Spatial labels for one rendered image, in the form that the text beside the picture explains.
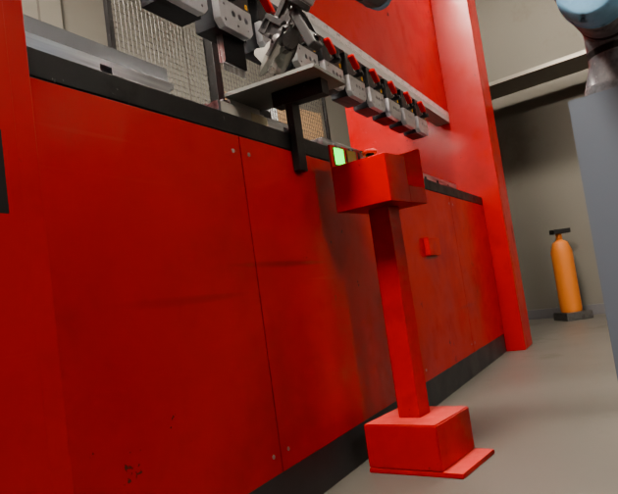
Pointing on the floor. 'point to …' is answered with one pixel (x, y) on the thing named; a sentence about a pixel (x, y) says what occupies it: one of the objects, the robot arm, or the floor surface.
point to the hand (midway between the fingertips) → (270, 75)
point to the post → (213, 71)
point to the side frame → (464, 151)
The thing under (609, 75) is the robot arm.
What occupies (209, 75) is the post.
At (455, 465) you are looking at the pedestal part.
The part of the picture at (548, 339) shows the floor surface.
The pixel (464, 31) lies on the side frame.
